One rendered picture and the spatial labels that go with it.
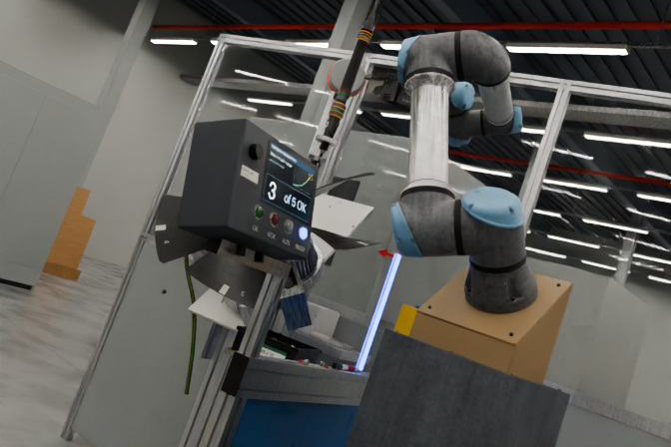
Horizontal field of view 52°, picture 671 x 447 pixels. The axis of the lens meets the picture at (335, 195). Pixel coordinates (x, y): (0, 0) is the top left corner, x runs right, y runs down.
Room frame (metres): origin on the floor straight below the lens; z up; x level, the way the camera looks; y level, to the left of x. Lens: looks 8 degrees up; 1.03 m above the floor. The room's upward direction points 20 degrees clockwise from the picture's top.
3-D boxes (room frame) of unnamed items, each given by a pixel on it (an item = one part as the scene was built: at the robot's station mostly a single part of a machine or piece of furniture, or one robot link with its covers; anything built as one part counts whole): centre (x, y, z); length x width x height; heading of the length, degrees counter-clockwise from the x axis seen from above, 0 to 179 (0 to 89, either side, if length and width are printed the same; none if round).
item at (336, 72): (2.75, 0.12, 1.88); 0.17 x 0.15 x 0.16; 58
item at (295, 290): (2.03, 0.02, 0.98); 0.20 x 0.16 x 0.20; 148
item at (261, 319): (1.39, 0.06, 0.96); 0.03 x 0.03 x 0.20; 58
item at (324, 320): (2.63, -0.06, 0.91); 0.17 x 0.16 x 0.11; 148
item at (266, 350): (1.78, 0.01, 0.84); 0.22 x 0.17 x 0.07; 162
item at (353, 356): (2.56, -0.11, 0.84); 0.36 x 0.24 x 0.03; 58
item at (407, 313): (2.09, -0.38, 1.02); 0.16 x 0.10 x 0.11; 148
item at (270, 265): (1.31, 0.11, 1.04); 0.24 x 0.03 x 0.03; 148
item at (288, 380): (1.76, -0.17, 0.82); 0.90 x 0.04 x 0.08; 148
